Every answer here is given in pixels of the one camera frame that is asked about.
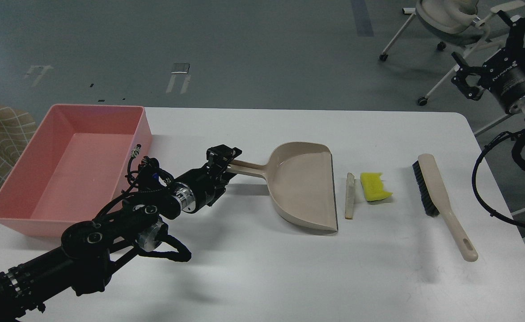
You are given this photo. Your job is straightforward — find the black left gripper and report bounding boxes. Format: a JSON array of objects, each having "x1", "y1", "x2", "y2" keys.
[{"x1": 174, "y1": 145, "x2": 242, "y2": 213}]

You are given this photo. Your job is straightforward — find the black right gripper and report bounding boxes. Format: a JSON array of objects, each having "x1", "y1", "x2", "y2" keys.
[{"x1": 451, "y1": 10, "x2": 525, "y2": 114}]

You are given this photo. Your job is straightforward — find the beige plastic dustpan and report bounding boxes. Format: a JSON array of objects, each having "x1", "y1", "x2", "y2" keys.
[{"x1": 230, "y1": 141, "x2": 338, "y2": 232}]

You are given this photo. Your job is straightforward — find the white bread slice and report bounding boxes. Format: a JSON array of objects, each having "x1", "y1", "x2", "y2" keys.
[{"x1": 344, "y1": 173, "x2": 356, "y2": 220}]

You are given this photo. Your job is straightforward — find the beige hand brush black bristles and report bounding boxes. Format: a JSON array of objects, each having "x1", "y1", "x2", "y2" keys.
[{"x1": 412, "y1": 153, "x2": 478, "y2": 263}]

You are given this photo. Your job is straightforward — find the yellow sponge piece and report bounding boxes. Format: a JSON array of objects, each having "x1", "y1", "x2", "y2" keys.
[{"x1": 360, "y1": 173, "x2": 393, "y2": 202}]

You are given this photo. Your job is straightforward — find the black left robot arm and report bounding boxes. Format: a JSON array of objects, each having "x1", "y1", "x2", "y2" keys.
[{"x1": 0, "y1": 144, "x2": 242, "y2": 322}]

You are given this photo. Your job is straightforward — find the pink plastic bin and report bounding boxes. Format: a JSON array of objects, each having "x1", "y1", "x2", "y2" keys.
[{"x1": 0, "y1": 104, "x2": 152, "y2": 237}]

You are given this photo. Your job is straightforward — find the white office chair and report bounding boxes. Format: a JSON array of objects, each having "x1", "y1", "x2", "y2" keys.
[{"x1": 379, "y1": 0, "x2": 525, "y2": 106}]

